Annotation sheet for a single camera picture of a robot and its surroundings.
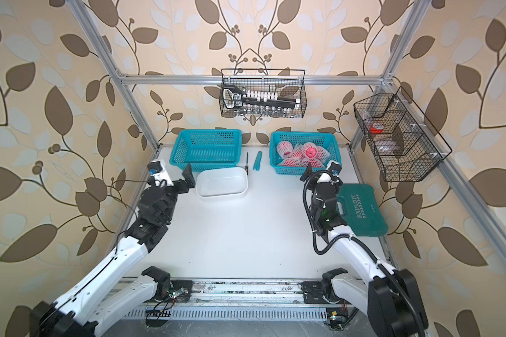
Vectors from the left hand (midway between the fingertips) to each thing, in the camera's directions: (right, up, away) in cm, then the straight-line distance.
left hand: (173, 165), depth 73 cm
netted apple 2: (+63, +6, +36) cm, 73 cm away
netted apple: (+43, +9, +36) cm, 57 cm away
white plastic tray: (+11, -9, +31) cm, 34 cm away
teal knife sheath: (+29, +3, +43) cm, 52 cm away
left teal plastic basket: (0, +10, +47) cm, 48 cm away
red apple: (+55, +8, +29) cm, 63 cm away
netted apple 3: (+50, +8, +36) cm, 62 cm away
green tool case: (+74, -19, +17) cm, 78 cm away
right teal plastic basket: (+66, +14, +40) cm, 78 cm away
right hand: (+53, -1, +7) cm, 54 cm away
